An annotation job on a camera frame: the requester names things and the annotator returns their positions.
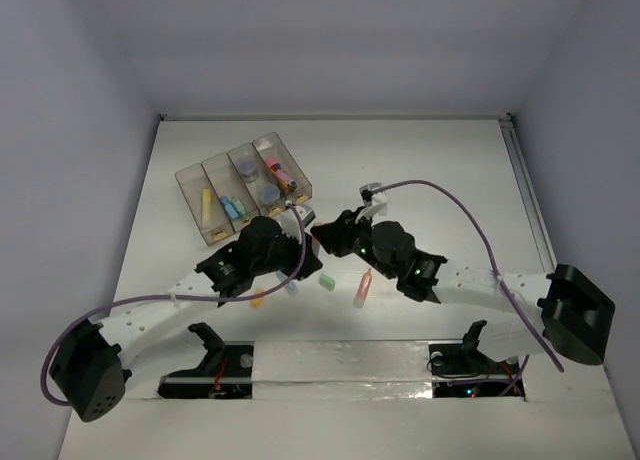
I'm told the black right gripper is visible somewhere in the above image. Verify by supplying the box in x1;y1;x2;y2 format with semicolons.
310;211;396;283

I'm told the green highlighter cap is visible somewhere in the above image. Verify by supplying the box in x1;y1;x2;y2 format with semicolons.
318;274;336;291

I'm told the blue highlighter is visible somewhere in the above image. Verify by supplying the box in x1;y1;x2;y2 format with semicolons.
276;271;299;297
219;196;239;220

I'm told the green capped highlighter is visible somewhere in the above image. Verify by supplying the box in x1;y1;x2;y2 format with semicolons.
231;197;248;217

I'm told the clear paperclip jar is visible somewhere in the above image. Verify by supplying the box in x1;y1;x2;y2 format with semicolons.
258;183;281;206
236;156;258;182

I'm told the yellow highlighter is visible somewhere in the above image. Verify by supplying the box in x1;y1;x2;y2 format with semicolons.
201;188;212;228

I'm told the pink capped pen tube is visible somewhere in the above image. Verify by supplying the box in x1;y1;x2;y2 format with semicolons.
265;157;297;193

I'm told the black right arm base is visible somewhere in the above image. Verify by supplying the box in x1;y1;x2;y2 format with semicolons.
426;320;508;380

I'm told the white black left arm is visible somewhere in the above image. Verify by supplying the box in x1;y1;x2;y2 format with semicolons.
40;206;322;423

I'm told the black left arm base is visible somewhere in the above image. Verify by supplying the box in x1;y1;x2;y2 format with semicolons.
159;322;254;386

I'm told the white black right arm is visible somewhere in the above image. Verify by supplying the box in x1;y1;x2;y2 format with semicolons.
311;210;615;372

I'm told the orange yellow highlighter cap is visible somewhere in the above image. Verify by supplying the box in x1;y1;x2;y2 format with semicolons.
250;288;265;309

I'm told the smoky clear drawer organizer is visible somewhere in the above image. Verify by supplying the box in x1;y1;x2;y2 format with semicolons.
175;132;313;246

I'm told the orange highlighter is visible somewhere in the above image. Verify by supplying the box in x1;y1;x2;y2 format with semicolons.
353;269;373;309

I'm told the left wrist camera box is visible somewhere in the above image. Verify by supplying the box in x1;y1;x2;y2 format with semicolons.
278;204;316;238

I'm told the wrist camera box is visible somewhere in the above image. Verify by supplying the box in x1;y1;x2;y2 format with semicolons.
278;204;316;238
357;182;388;221

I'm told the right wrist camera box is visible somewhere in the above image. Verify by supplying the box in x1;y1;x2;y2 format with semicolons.
357;182;388;221

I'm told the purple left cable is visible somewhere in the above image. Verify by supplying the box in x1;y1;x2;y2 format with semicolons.
39;202;307;407

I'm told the purple cable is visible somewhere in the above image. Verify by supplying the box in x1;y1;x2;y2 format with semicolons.
39;202;307;407
369;179;565;396

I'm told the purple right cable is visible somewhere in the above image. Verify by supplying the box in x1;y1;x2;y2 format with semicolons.
369;179;565;396

